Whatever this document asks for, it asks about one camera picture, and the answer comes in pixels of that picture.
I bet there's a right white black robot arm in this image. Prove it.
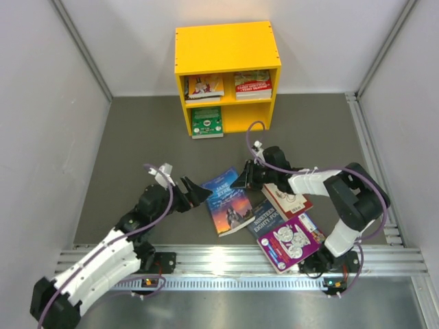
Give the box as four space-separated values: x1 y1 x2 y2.
230 146 390 272

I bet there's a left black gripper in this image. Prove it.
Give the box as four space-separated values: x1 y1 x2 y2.
152 175 212 223

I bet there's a slotted cable duct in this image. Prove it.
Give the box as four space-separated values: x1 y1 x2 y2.
112 276 341 291

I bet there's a black treehouse book in shelf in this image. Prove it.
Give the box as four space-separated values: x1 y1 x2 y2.
185 96 222 104

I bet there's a purple 117-Storey Treehouse book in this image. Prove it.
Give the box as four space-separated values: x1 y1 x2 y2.
257 212 325 274

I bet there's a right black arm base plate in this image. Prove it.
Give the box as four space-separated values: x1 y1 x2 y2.
298 251 361 279

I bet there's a cream red-edged book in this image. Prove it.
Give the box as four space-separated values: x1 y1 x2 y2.
262 184 313 221

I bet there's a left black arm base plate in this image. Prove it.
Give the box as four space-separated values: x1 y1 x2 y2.
143 252 176 274

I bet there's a Roald Dahl Charlie book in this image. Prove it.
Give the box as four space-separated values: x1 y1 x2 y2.
185 73 225 99

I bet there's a green treehouse book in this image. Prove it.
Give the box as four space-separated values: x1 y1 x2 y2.
191 106 224 139

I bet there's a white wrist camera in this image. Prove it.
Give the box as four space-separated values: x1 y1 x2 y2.
148 163 175 188
251 141 265 163

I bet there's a dark blue Nineteen Eighty-Four book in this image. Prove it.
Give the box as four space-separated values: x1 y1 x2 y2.
247 199 285 239

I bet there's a blue Jane Eyre book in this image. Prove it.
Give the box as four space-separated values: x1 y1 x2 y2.
202 167 255 237

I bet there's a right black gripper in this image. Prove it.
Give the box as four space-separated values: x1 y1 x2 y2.
233 159 278 191

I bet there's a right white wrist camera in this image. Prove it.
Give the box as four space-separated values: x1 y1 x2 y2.
251 141 265 163

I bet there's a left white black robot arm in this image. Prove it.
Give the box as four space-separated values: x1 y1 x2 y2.
29 177 212 328

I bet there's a yellow wooden shelf cabinet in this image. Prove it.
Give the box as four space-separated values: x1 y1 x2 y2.
174 21 281 134

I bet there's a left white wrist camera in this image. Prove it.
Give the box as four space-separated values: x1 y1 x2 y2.
148 163 175 188

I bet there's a red 13-Storey Treehouse book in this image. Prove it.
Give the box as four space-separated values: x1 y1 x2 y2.
234 70 272 95

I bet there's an aluminium mounting rail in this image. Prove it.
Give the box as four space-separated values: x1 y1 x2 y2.
54 244 429 275

